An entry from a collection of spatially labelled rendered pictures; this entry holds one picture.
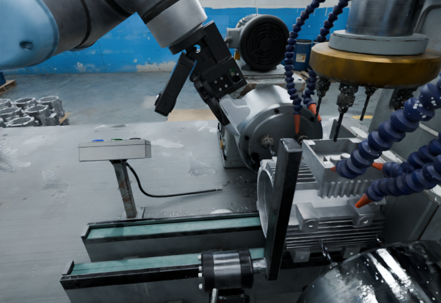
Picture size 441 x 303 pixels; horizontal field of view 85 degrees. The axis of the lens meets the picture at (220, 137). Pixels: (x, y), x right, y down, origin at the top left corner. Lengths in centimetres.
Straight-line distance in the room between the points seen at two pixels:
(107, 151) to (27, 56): 41
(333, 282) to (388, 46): 30
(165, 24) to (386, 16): 30
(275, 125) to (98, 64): 591
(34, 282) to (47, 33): 64
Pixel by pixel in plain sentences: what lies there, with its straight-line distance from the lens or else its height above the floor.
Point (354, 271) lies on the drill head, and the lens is 33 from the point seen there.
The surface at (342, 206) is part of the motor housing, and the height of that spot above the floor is 106.
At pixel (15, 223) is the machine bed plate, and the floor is 80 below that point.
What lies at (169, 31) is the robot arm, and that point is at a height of 136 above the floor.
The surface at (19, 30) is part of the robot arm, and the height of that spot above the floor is 137.
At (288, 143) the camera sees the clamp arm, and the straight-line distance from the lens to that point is 30.
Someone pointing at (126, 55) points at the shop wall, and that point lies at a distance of 618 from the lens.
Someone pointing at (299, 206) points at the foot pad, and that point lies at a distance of 47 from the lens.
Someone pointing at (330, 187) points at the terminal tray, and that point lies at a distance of 49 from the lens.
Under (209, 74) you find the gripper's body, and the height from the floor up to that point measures 129.
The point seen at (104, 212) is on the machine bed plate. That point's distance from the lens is 91.
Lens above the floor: 139
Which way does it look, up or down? 29 degrees down
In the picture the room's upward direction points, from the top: straight up
